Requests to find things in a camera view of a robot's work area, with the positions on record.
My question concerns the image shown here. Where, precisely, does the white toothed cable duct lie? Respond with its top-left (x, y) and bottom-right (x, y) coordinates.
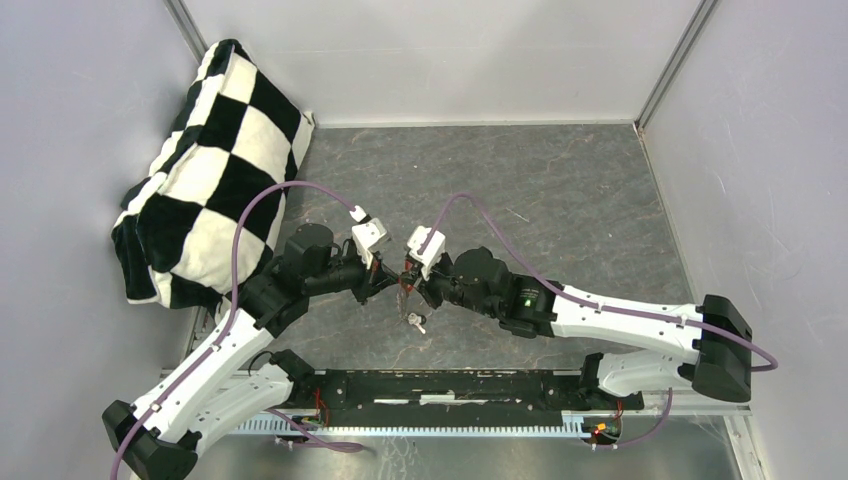
top-left (230, 413), bottom-right (590, 440)

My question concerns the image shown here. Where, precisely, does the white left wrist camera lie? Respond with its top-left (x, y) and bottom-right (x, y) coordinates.
top-left (350, 205), bottom-right (391, 268)

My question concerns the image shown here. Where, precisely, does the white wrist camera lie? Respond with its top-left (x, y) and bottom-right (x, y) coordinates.
top-left (406, 225), bottom-right (446, 280)
top-left (350, 205), bottom-right (391, 268)

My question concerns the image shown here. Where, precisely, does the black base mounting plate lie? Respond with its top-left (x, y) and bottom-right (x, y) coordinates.
top-left (282, 370), bottom-right (645, 428)

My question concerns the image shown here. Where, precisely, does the purple cable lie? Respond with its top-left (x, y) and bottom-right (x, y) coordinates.
top-left (420, 193), bottom-right (780, 450)
top-left (109, 180), bottom-right (369, 480)

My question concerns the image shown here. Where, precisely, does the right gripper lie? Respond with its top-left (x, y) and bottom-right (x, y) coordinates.
top-left (401, 253), bottom-right (500, 320)

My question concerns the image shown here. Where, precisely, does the black white checkered blanket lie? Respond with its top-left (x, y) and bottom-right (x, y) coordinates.
top-left (111, 39), bottom-right (315, 310)

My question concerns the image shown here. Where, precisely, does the key with red tag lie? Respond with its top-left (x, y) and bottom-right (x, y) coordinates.
top-left (398, 271), bottom-right (417, 293)

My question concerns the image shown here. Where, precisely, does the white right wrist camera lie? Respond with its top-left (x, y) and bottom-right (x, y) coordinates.
top-left (406, 225), bottom-right (446, 280)

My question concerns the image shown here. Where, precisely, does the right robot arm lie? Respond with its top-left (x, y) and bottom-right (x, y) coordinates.
top-left (400, 247), bottom-right (753, 408)

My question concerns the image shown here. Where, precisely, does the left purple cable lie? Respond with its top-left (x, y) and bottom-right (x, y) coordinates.
top-left (109, 180), bottom-right (369, 480)

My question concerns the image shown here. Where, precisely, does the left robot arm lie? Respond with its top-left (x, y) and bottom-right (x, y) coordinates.
top-left (102, 219), bottom-right (398, 479)

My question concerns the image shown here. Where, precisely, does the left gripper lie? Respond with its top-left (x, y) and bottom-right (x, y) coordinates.
top-left (306, 244), bottom-right (401, 305)

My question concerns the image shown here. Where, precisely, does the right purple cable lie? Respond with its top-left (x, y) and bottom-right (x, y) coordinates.
top-left (420, 193), bottom-right (780, 450)

